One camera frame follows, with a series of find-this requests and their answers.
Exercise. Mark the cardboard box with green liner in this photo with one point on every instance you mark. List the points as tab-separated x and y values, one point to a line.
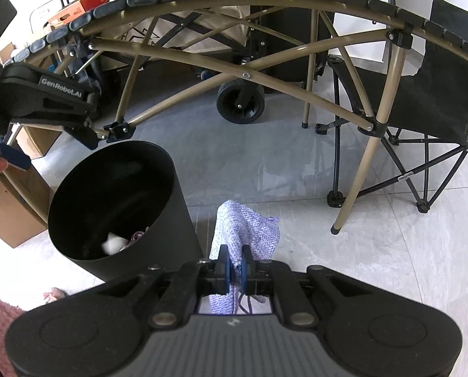
17	212

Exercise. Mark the black round waste bin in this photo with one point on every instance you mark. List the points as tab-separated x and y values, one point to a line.
120	188

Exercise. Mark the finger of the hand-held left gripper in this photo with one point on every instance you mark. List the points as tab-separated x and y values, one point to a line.
17	158
86	135

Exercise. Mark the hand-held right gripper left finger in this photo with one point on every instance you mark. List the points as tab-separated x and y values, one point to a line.
223	271

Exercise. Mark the black folding chair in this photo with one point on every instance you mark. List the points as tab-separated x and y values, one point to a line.
446	66

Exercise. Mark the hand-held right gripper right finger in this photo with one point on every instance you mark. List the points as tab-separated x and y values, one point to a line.
247	271

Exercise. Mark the lavender checked cloth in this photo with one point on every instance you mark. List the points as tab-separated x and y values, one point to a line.
245	224

